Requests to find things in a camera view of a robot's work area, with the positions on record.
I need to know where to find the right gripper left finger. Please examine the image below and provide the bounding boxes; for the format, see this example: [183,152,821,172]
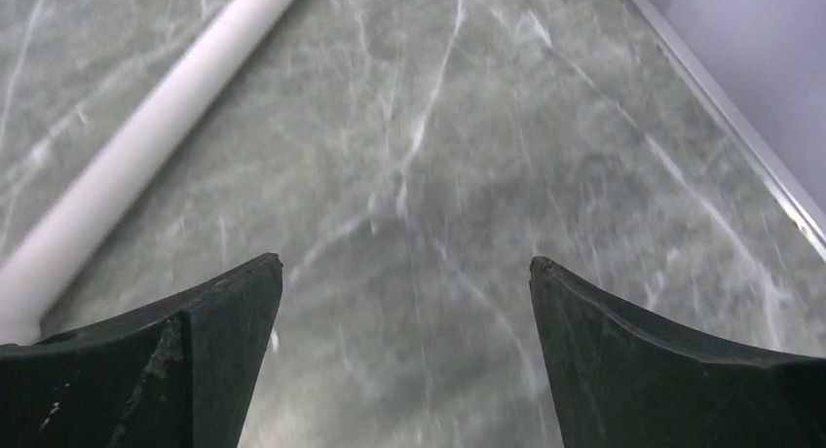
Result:
[1,253,282,447]

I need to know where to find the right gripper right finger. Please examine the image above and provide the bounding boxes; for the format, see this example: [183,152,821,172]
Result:
[530,256,825,447]

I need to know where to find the white pvc pipe stand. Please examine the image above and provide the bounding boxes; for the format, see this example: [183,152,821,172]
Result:
[0,0,640,347]

